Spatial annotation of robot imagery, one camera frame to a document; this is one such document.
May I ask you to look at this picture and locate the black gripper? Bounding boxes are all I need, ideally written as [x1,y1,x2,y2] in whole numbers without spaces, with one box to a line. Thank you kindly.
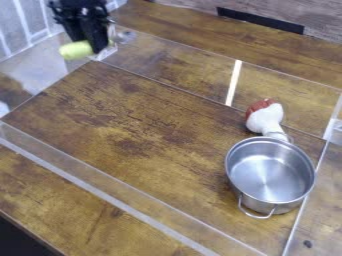
[47,0,109,54]

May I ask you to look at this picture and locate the red white toy mushroom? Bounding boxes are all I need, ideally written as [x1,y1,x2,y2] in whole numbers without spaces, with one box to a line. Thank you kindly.
[246,98,289,141]

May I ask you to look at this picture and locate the clear acrylic front barrier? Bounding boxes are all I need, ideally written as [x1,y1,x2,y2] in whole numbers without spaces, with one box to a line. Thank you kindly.
[0,121,268,256]

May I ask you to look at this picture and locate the stainless steel pot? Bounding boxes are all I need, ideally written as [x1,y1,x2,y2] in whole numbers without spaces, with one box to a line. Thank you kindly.
[225,136,317,219]

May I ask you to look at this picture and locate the clear acrylic triangle bracket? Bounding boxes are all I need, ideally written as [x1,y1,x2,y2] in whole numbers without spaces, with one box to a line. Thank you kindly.
[86,23,119,62]

